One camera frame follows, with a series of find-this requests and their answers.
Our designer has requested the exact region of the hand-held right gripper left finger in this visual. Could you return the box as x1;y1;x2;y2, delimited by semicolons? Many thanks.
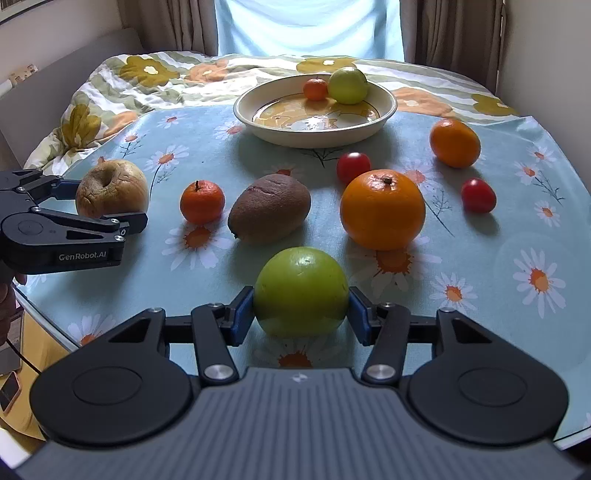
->
92;285;256;387

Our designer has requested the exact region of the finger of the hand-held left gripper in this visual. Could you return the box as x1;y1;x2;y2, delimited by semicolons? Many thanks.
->
0;168;80;205
28;206;149;243

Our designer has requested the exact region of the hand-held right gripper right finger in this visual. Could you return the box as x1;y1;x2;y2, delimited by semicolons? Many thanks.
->
347;285;505;387

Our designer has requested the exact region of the large green apple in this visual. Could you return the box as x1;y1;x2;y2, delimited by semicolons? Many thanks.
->
253;246;350;337

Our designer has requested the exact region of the small tangerine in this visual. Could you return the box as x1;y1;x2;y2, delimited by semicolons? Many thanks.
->
303;78;329;102
180;179;226;225

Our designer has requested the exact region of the large orange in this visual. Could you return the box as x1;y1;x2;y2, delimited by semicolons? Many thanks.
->
340;169;426;251

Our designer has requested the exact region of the red cherry tomato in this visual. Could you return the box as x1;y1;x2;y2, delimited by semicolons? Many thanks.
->
336;152;372;186
461;178;498;214

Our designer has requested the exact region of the cream ceramic bowl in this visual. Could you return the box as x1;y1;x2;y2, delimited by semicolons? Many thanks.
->
233;74;398;149

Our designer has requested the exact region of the medium orange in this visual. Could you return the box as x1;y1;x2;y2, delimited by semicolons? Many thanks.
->
429;119;482;168

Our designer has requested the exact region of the person's left hand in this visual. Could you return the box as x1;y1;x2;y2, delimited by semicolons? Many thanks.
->
0;273;28;346

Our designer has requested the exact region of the grey headboard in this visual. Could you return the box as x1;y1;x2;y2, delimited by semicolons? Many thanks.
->
0;27;145;169

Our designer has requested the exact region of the floral striped blanket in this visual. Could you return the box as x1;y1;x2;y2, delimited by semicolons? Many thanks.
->
23;51;522;169

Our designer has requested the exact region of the blue daisy tablecloth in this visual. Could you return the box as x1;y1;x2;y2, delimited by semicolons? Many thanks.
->
14;104;591;445

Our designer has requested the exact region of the smartphone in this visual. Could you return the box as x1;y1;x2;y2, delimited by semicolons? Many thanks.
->
0;371;22;414

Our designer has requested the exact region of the brown curtain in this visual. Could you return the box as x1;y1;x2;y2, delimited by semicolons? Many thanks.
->
119;0;221;58
399;0;511;78

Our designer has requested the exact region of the small green apple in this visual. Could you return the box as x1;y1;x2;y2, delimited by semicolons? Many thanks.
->
328;66;369;105

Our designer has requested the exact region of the light blue hanging cloth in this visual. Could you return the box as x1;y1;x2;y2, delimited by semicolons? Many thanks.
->
215;0;406;62

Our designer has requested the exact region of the black cable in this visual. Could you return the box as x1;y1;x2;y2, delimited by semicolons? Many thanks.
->
6;340;46;374

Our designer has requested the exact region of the wall socket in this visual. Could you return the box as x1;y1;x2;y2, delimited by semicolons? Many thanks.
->
8;64;38;85

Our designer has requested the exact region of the framed wall poster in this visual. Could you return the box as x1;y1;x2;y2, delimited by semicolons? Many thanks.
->
0;0;36;25

